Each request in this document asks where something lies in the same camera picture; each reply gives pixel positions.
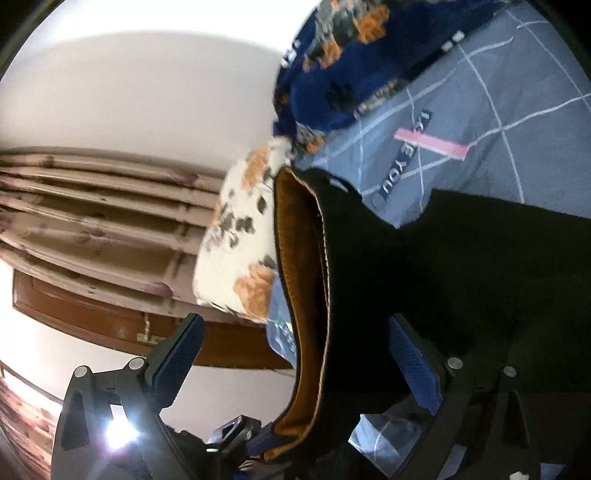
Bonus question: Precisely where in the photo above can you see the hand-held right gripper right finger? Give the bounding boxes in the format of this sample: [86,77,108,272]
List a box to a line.
[389,314,532,480]

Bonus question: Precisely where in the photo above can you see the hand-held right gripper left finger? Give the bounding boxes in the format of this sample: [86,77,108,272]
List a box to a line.
[51,313,206,480]

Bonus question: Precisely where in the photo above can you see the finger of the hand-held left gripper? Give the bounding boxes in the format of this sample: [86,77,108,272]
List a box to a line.
[206,414,279,462]

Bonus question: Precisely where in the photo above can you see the black pants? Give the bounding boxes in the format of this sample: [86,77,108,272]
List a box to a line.
[263,166,591,480]

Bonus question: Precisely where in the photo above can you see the white floral pillow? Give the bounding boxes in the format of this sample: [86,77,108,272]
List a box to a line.
[193,137,296,324]

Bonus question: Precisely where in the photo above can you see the beige floral curtain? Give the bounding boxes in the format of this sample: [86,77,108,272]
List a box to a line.
[0,147,232,303]

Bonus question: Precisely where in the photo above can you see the blue checked bedsheet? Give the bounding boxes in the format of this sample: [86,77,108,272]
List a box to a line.
[265,0,591,480]

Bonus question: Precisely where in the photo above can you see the navy dog print blanket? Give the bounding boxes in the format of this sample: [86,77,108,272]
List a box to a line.
[272,0,509,155]

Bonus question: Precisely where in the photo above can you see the brown wooden bed frame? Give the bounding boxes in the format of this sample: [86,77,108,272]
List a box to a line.
[13,270,294,370]

